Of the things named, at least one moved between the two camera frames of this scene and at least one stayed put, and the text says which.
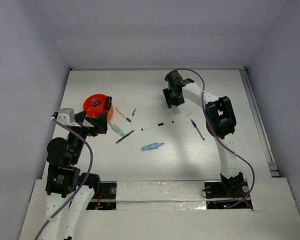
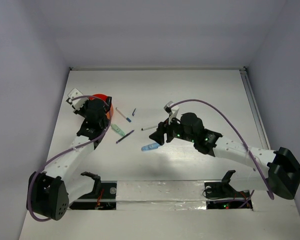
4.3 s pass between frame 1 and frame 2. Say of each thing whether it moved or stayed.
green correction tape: stayed
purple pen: stayed
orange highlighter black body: stayed
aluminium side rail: stayed
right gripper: moved
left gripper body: moved
